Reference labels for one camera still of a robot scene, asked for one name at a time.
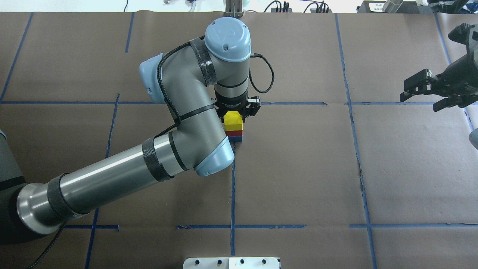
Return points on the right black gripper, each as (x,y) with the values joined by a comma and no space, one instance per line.
(460,71)

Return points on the aluminium frame post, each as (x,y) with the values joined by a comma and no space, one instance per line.
(234,8)

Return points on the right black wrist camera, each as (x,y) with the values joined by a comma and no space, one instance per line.
(467,35)

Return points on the red cube block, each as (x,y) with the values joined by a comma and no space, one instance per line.
(234,133)

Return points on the yellow cube block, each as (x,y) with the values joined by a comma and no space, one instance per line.
(233,121)

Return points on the white mast base bracket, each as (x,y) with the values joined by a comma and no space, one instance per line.
(232,263)

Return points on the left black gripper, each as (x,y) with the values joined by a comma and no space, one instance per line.
(231,102)

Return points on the black power strip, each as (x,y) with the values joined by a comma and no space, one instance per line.
(297,6)

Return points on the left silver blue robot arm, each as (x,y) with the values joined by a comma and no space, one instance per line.
(198,83)

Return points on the blue cube block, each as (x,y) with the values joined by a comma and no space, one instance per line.
(235,139)

